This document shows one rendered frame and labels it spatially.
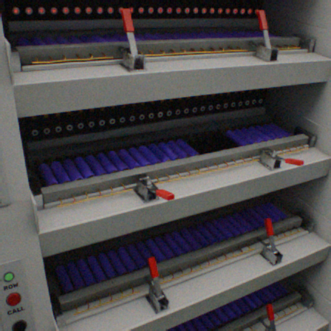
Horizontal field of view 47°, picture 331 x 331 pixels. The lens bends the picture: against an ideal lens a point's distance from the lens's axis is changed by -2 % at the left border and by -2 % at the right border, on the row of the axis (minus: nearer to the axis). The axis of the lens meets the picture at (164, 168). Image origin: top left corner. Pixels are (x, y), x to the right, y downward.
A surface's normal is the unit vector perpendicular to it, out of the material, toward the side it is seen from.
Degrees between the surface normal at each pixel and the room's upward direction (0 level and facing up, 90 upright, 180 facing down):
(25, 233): 90
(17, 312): 90
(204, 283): 20
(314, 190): 90
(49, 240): 110
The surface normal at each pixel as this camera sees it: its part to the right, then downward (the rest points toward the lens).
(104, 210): 0.08, -0.85
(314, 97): -0.87, 0.18
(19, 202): 0.48, 0.16
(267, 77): 0.48, 0.48
